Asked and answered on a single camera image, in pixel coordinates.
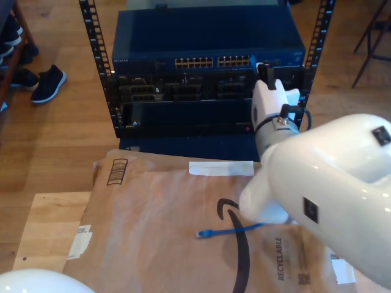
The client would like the pale grey board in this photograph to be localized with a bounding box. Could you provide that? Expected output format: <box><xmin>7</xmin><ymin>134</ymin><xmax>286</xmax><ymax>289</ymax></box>
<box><xmin>126</xmin><ymin>0</ymin><xmax>290</xmax><ymax>12</ymax></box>

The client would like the black rack server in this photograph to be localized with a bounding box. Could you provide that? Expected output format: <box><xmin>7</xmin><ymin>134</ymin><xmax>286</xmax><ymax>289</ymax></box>
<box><xmin>113</xmin><ymin>71</ymin><xmax>305</xmax><ymax>103</ymax></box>

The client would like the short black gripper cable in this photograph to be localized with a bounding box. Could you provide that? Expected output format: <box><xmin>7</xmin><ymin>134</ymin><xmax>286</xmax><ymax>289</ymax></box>
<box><xmin>280</xmin><ymin>103</ymin><xmax>313</xmax><ymax>134</ymax></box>

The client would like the dark shoe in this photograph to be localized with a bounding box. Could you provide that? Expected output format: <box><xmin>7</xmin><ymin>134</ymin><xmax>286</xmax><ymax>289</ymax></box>
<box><xmin>20</xmin><ymin>43</ymin><xmax>40</xmax><ymax>65</ymax></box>

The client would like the blue network cable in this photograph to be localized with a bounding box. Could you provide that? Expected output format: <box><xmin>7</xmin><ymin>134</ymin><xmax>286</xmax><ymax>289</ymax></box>
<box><xmin>195</xmin><ymin>54</ymin><xmax>269</xmax><ymax>241</ymax></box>

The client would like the blue network switch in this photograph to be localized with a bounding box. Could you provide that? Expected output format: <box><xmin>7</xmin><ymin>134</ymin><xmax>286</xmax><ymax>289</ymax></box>
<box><xmin>111</xmin><ymin>6</ymin><xmax>307</xmax><ymax>74</ymax></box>

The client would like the black rack frame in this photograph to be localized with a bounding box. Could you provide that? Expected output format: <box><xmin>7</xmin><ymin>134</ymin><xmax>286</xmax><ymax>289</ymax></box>
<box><xmin>78</xmin><ymin>0</ymin><xmax>336</xmax><ymax>140</ymax></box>

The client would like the brown paper mailer envelope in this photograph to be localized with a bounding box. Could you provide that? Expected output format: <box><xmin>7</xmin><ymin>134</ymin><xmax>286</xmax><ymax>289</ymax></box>
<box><xmin>62</xmin><ymin>149</ymin><xmax>358</xmax><ymax>293</ymax></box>

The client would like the dark sneaker white sole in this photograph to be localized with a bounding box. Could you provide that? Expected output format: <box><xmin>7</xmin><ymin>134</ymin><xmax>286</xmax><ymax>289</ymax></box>
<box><xmin>0</xmin><ymin>13</ymin><xmax>24</xmax><ymax>46</ymax></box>
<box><xmin>9</xmin><ymin>68</ymin><xmax>40</xmax><ymax>92</ymax></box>
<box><xmin>30</xmin><ymin>64</ymin><xmax>67</xmax><ymax>104</ymax></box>

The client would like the dark metal chair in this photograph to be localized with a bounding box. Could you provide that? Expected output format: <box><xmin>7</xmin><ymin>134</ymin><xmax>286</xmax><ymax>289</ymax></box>
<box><xmin>351</xmin><ymin>0</ymin><xmax>391</xmax><ymax>89</ymax></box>

